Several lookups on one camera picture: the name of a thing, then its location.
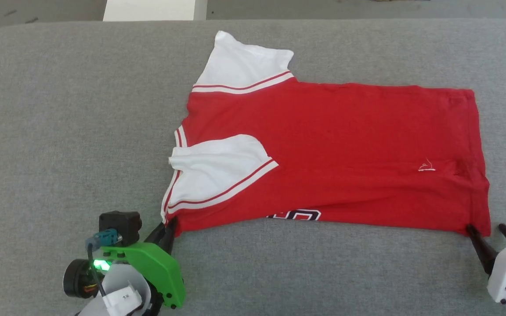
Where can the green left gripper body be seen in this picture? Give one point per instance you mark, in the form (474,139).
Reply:
(160,267)

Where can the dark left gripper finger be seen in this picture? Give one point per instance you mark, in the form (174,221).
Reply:
(170,237)
(154,235)

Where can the red and white jersey shirt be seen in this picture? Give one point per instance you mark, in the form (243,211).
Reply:
(345,145)

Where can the white square pillar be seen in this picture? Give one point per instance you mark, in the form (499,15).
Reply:
(152,9)

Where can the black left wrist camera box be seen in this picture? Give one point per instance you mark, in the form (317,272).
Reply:
(121,223)

